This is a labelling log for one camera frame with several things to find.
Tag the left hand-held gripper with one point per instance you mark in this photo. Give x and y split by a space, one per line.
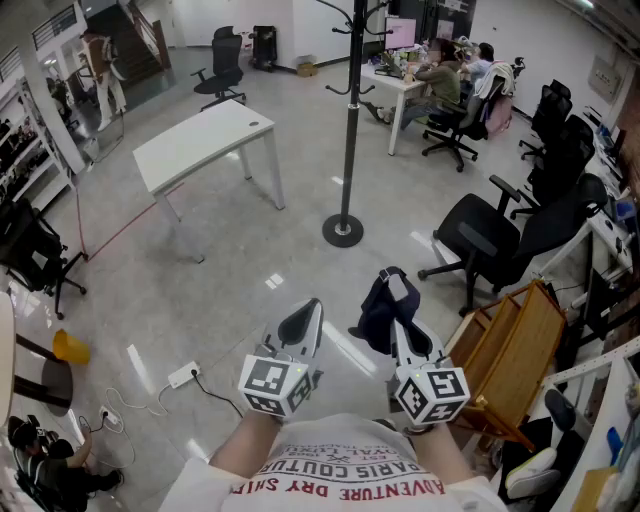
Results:
272 380

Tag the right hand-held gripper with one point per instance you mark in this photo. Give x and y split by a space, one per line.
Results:
432 395

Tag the dark navy cap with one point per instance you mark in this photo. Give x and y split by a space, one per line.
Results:
376 315

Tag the black coat rack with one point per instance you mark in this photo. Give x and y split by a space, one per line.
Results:
350 150

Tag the person's right forearm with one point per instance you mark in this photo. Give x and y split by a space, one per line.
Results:
442 452

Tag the person's left forearm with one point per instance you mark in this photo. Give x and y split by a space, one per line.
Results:
245 445

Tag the wooden shelf rack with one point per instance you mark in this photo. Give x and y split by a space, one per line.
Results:
520 345

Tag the black office chair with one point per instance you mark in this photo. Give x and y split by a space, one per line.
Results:
472 117
27 240
562 165
485 240
225 60
557 102

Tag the white printed t-shirt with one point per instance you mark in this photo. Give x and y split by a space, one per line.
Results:
345 475

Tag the small white power strip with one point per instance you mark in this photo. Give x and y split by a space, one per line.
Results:
111 416

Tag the black shoe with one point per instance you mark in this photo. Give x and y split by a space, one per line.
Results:
560 410

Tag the pink backpack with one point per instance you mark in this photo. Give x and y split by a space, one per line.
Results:
499 116

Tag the yellow waste bin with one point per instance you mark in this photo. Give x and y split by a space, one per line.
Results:
70 347

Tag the white office desk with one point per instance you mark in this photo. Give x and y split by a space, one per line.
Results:
395 85

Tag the long white workstation desk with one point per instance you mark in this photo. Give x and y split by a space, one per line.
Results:
607 235

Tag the white and yellow shoe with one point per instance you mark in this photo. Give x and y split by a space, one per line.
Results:
530 472

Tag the white shoe shelf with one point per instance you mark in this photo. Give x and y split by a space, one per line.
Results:
600 400

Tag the white jacket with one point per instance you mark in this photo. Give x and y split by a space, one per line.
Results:
495 77

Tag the cardboard box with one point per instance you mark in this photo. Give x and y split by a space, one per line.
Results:
307 70

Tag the white rectangular desk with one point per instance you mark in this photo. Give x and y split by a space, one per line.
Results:
200 140

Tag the computer monitor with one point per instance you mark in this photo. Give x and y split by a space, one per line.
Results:
400 32

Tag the black rolling cart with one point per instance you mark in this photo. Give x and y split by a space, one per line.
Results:
264 47

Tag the white storage shelf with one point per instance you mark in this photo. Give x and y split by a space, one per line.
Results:
35 165

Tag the staircase with railing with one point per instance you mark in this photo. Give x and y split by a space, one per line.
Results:
132 45

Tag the grey wall panel box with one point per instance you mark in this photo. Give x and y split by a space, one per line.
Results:
604 77

